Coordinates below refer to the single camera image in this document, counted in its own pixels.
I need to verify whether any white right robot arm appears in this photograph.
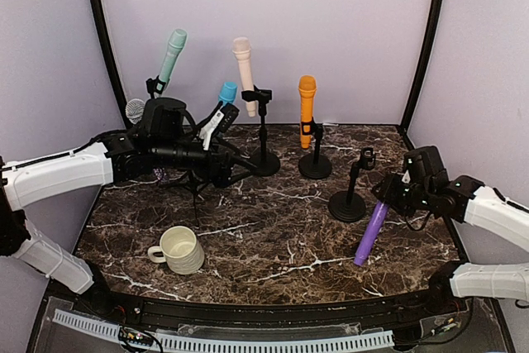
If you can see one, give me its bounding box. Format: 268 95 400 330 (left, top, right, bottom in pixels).
372 145 528 315

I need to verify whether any blue microphone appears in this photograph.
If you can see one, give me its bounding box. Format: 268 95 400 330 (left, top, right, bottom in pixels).
218 82 238 105

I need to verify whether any black stand of purple microphone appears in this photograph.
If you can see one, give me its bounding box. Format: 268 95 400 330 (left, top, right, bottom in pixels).
327 147 376 223

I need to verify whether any glitter purple silver microphone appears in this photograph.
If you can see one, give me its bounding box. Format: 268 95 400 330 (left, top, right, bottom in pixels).
125 98 145 125

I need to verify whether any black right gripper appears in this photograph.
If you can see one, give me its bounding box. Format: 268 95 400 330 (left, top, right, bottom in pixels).
374 172 433 217

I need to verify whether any beige pink microphone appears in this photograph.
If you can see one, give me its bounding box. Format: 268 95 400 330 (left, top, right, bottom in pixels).
232 36 256 117

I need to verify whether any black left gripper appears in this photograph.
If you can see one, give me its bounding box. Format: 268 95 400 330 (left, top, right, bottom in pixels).
153 134 257 188

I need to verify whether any white slotted cable duct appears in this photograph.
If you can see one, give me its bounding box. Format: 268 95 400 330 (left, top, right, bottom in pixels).
52 309 394 353

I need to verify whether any mint green microphone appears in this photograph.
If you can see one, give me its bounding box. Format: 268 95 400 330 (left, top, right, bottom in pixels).
155 28 188 97

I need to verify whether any black tripod microphone stand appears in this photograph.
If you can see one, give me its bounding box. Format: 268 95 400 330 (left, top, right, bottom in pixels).
153 168 212 227

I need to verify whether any right black frame post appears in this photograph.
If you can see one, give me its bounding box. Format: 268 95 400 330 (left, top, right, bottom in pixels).
398 0 443 136

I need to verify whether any left black frame post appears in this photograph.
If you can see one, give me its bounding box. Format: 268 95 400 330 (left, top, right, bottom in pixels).
89 0 131 127

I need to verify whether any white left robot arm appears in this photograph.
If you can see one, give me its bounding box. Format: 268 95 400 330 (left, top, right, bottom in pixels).
1 98 259 317

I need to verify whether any orange microphone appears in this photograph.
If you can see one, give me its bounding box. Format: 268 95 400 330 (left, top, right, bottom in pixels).
298 75 317 150

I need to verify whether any black front table rail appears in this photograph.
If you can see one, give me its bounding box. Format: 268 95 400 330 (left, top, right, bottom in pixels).
74 282 468 336

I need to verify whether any cream ceramic mug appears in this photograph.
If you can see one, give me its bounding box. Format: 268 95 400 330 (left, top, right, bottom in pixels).
147 226 205 275

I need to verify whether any black stand of green microphone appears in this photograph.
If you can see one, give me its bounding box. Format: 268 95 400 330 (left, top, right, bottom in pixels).
145 76 167 99

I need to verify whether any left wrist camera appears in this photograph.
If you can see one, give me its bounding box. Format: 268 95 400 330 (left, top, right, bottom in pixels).
199 101 240 150

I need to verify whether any black frame post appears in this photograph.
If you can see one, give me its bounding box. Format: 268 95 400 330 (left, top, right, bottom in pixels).
398 0 443 136
89 0 131 127

